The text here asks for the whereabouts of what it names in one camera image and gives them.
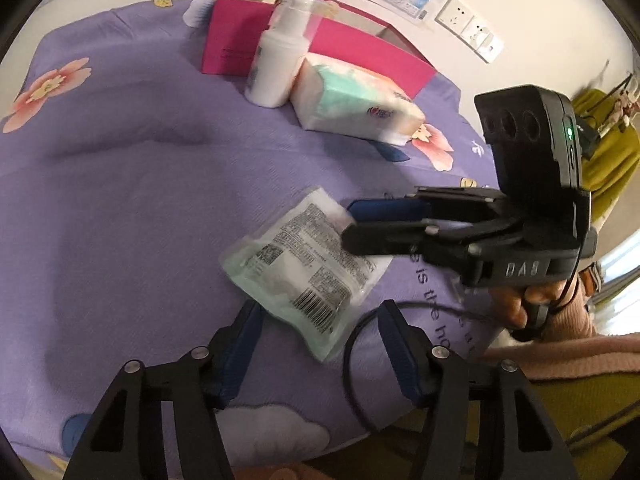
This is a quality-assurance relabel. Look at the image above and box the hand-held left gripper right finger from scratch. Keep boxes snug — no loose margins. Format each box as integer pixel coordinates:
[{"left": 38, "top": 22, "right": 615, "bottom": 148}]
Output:
[{"left": 376, "top": 300, "right": 573, "bottom": 480}]

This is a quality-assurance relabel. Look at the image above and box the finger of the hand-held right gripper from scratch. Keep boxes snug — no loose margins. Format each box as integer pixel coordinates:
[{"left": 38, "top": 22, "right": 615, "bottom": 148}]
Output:
[
  {"left": 341, "top": 220, "right": 501, "bottom": 273},
  {"left": 346, "top": 186, "right": 503, "bottom": 226}
]

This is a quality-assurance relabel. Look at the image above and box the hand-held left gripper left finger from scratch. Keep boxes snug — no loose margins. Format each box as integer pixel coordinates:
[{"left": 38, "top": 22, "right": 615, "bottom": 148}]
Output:
[{"left": 65, "top": 300, "right": 263, "bottom": 480}]

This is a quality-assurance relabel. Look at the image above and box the translucent plastic packet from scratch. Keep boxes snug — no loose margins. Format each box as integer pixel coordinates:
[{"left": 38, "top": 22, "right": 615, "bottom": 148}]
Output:
[{"left": 220, "top": 186, "right": 396, "bottom": 363}]

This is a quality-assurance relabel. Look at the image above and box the pink cardboard box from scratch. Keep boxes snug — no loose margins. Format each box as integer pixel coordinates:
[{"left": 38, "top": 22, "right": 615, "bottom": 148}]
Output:
[{"left": 201, "top": 0, "right": 438, "bottom": 101}]

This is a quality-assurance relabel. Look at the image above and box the person's right forearm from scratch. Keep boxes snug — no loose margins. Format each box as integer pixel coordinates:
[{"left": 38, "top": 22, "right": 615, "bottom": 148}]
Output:
[{"left": 480, "top": 272, "right": 640, "bottom": 386}]

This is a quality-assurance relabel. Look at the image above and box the soft tissue pack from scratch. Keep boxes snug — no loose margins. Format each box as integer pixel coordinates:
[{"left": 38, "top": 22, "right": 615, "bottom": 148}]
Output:
[{"left": 290, "top": 52, "right": 427, "bottom": 147}]

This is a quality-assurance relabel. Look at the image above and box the person's right hand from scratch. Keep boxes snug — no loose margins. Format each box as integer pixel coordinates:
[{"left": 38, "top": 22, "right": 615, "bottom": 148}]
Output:
[{"left": 487, "top": 280, "right": 576, "bottom": 333}]

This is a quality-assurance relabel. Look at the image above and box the yellow hanging coat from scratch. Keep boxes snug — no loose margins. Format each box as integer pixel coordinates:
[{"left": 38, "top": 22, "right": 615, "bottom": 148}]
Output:
[{"left": 570, "top": 87, "right": 640, "bottom": 221}]

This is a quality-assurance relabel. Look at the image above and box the white coat rack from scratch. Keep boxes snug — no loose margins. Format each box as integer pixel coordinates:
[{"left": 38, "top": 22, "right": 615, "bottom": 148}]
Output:
[{"left": 585, "top": 60, "right": 640, "bottom": 126}]

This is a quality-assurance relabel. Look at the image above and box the white spray bottle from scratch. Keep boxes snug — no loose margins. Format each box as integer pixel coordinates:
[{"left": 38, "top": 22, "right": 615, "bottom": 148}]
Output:
[{"left": 245, "top": 0, "right": 321, "bottom": 108}]

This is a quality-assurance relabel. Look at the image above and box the person's olive clothing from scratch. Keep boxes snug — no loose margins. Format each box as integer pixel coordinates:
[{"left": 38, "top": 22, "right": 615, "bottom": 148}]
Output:
[{"left": 310, "top": 370, "right": 640, "bottom": 480}]

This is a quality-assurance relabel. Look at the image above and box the purple floral bedsheet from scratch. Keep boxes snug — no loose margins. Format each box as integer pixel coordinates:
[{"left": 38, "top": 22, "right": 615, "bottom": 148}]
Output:
[{"left": 0, "top": 0, "right": 506, "bottom": 461}]

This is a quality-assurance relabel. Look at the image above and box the black cable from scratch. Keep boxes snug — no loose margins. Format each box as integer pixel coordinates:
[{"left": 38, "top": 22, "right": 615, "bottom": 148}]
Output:
[{"left": 341, "top": 300, "right": 501, "bottom": 433}]

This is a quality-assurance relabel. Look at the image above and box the white wall switch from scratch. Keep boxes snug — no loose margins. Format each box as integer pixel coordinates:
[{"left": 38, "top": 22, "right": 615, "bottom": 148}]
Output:
[{"left": 477, "top": 30, "right": 504, "bottom": 64}]

